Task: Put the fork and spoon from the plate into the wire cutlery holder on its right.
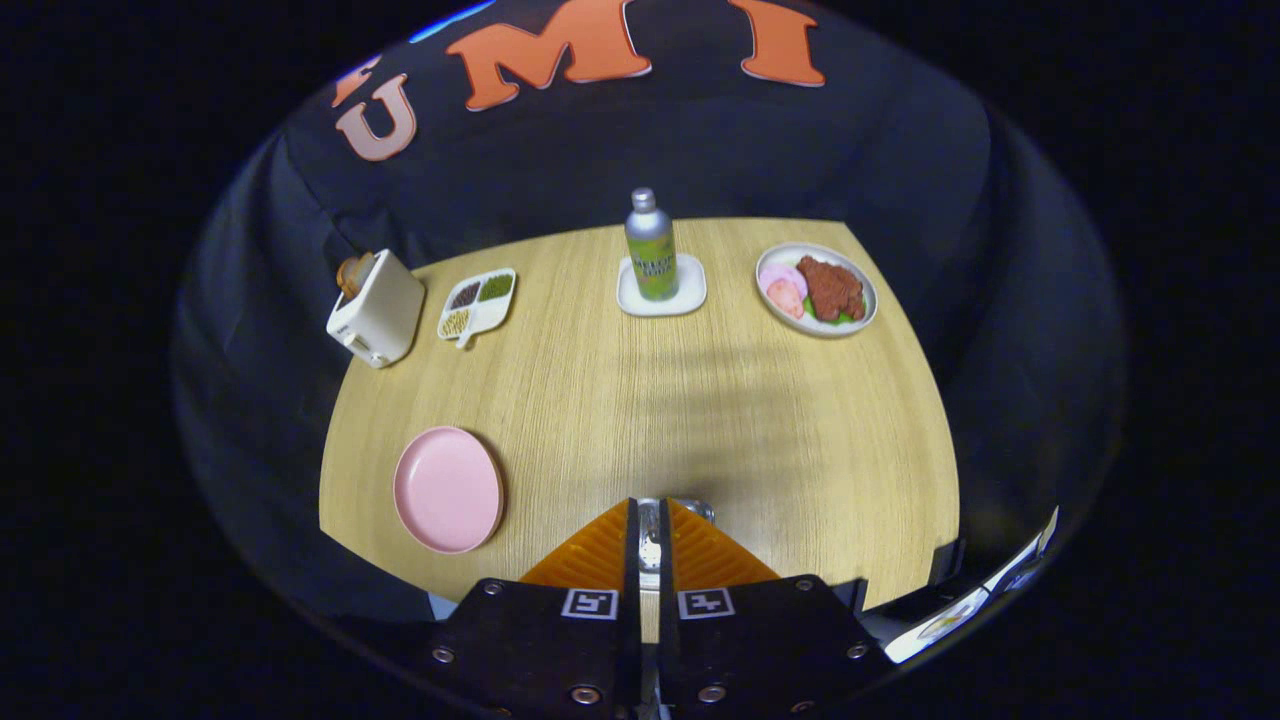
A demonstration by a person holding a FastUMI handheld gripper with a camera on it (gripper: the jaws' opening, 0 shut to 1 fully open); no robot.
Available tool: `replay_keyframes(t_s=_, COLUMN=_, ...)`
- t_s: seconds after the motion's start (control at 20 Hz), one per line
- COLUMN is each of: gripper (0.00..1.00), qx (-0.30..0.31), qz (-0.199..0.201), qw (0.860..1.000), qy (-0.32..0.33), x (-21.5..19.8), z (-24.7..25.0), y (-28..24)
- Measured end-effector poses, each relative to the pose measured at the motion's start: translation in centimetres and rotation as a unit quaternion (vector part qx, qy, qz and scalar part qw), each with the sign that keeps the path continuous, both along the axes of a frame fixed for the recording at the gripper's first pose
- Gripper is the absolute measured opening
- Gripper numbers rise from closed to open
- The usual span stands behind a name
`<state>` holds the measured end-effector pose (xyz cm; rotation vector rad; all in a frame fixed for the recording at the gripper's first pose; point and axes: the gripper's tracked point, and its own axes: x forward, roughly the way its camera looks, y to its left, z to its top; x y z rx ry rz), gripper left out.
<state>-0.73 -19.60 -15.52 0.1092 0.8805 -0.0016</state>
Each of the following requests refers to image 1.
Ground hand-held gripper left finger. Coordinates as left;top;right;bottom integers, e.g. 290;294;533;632
430;497;641;720

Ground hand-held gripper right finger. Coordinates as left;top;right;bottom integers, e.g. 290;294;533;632
658;497;896;720

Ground metal fork wooden handle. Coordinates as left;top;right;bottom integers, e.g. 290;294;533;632
638;497;666;641

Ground white divided snack dish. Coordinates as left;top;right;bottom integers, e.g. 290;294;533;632
437;267;517;349

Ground pink ham slices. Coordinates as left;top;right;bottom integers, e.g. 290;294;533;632
760;263;809;320

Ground white oval food plate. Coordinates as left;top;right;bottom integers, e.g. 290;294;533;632
755;242;879;338

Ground white square coaster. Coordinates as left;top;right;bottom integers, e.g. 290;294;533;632
616;254;708;318

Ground white toaster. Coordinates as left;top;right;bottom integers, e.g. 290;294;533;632
326;249;426;369

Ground red meat pieces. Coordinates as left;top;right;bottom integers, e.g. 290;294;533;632
796;256;867;323

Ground pink plate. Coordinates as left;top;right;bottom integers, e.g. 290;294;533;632
392;426;506;555

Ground green soda bottle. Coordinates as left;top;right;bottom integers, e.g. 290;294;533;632
625;187;679;302

